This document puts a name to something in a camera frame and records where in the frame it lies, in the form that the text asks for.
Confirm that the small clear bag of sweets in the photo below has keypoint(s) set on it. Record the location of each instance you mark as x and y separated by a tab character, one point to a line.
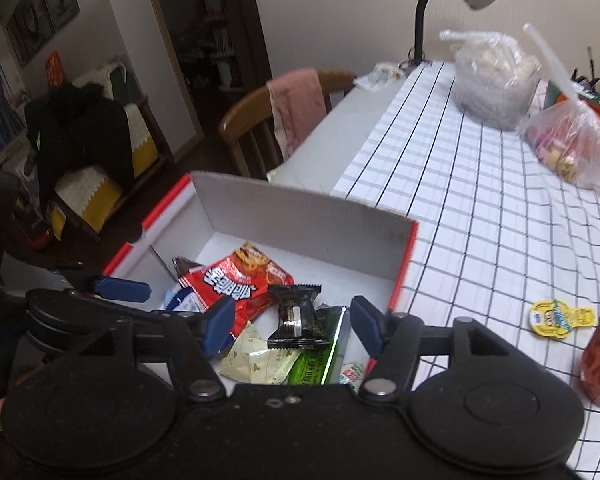
575	145

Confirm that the wooden chair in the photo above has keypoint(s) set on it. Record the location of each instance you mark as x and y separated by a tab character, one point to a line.
245	125

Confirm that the framed wall pictures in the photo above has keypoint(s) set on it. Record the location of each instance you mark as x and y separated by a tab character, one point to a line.
45	10

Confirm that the small papers and packet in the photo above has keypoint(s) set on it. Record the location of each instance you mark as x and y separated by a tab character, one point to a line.
380	77

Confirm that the red noodle snack packet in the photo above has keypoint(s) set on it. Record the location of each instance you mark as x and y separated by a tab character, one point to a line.
240	285

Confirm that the armchair with cream cover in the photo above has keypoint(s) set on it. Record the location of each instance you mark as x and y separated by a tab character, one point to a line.
145	150

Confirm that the small white snack packet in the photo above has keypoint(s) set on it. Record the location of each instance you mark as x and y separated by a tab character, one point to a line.
351	375

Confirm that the black jacket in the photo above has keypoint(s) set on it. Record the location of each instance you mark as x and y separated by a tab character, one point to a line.
80	135

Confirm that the pink cloth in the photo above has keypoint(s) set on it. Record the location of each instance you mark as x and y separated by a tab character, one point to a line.
297	110

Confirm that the red hanging ornament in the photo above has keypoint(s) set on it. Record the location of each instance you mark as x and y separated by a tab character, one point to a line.
55	69

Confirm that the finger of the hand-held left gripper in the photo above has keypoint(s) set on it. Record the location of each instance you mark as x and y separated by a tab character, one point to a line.
122	290
175	313

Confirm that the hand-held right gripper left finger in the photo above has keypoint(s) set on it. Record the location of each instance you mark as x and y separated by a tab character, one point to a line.
220	327

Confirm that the red and white cardboard box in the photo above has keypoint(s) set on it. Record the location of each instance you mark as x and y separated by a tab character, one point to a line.
305	230

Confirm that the dark wooden bookshelf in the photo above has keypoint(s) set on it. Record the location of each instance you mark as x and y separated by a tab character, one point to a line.
215	35

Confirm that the white and blue snack packet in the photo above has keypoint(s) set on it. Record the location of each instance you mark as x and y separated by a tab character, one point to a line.
182	301

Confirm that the white checkered tablecloth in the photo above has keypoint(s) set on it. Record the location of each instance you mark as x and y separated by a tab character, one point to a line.
480	210

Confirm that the brushes in holder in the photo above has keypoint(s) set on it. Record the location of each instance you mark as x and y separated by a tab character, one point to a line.
587	77

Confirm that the cream patterned snack packet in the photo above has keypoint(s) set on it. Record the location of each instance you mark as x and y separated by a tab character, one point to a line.
260	360

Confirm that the person's left hand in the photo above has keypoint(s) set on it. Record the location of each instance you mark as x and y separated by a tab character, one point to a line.
2	406

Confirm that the yellow jelly cup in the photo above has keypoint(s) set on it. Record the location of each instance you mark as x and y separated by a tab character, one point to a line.
562	317

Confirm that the dark brown snack bar packet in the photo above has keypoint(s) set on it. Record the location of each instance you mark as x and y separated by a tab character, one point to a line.
297	317

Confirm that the green snack packet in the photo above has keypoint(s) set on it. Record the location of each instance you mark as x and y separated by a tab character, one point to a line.
325	355

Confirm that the small brown snack wrapper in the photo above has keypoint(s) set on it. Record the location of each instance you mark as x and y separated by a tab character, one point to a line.
185	265

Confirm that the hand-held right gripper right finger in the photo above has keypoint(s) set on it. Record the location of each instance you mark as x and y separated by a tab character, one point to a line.
367	324

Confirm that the large clear plastic bag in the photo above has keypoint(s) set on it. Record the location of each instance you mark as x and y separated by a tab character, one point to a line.
495	80

